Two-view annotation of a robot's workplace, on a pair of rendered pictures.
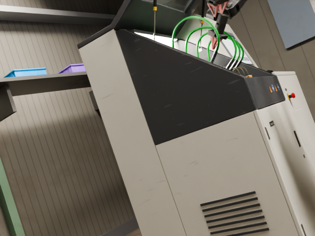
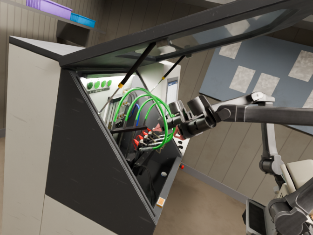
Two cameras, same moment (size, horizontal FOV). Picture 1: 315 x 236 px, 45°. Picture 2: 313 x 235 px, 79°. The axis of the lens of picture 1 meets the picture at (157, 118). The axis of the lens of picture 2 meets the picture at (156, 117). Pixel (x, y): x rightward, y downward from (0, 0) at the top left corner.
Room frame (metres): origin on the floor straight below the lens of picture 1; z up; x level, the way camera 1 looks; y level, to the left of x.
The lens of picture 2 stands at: (1.18, -0.11, 1.63)
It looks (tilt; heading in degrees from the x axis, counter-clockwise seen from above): 19 degrees down; 342
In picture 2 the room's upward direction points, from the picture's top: 18 degrees clockwise
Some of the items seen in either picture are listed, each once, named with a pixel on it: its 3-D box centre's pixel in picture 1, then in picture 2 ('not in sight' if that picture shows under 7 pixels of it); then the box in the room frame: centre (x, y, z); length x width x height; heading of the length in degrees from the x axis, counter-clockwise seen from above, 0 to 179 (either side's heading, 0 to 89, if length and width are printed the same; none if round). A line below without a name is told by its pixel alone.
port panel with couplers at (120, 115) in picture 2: not in sight; (124, 103); (2.51, -0.28, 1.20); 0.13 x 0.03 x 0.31; 150
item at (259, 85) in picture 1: (264, 91); (166, 189); (2.05, -0.60, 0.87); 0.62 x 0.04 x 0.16; 150
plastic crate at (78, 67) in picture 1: (79, 73); (49, 7); (3.63, 0.58, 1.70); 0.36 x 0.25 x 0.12; 142
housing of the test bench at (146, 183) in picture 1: (189, 139); (98, 141); (2.70, -0.16, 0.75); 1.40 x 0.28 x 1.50; 150
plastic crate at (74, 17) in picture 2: not in sight; (81, 20); (3.97, 0.30, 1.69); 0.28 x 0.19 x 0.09; 142
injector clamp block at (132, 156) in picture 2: not in sight; (140, 160); (2.27, -0.45, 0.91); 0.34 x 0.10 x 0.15; 150
